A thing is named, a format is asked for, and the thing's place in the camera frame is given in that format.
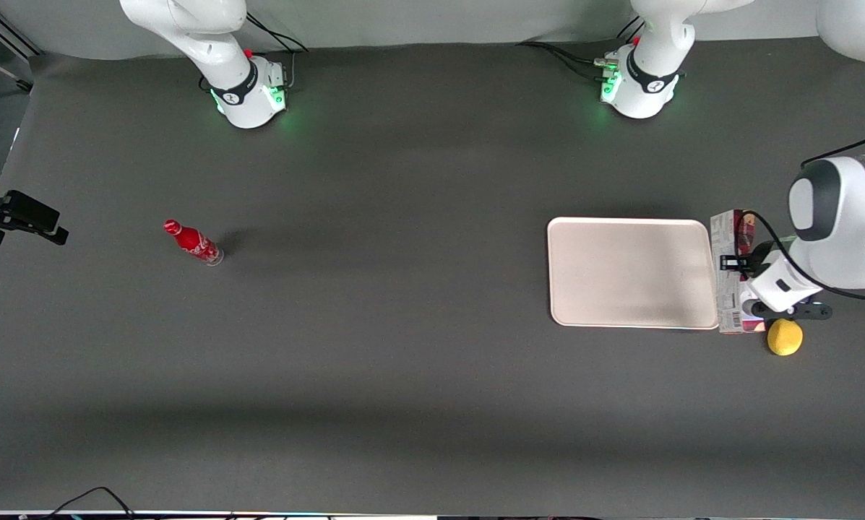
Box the yellow lemon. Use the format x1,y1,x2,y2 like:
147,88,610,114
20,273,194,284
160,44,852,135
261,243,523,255
767,318,804,357

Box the black cable at table edge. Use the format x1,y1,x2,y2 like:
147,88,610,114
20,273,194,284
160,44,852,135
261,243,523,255
40,486,138,520

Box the red cookie box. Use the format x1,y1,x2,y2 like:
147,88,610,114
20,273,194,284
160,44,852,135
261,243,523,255
710,209,768,335

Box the red soda bottle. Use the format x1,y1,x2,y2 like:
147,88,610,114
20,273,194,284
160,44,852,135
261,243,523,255
163,219,225,267

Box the white rectangular tray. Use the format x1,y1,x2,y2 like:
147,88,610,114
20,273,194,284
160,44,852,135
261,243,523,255
546,217,720,330

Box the black right arm base cables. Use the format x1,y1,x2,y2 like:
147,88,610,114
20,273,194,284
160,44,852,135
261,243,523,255
245,12,309,90

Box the aluminium frame rail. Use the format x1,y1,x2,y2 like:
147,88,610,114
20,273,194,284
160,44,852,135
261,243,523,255
0,0,44,93

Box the black arm base cables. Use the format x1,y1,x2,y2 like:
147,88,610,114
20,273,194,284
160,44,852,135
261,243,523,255
245,12,309,90
515,18,646,82

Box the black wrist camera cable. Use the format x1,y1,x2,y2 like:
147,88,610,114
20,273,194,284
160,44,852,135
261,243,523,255
736,209,865,301

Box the black left arm base cables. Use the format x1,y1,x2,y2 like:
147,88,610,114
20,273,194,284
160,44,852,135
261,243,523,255
515,18,646,82

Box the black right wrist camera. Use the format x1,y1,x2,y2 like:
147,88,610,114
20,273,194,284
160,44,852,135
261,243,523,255
0,172,69,247

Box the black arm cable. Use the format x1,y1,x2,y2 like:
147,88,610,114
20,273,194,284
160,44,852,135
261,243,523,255
800,123,865,168

